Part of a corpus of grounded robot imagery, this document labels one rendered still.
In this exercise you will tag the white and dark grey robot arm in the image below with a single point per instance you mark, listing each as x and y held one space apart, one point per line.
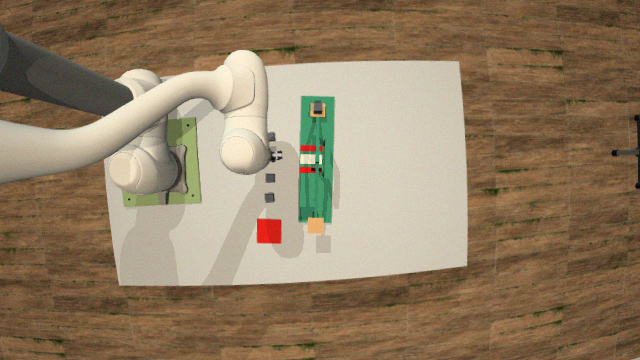
147 165

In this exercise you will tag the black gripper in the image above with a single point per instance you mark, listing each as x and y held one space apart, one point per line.
276 156

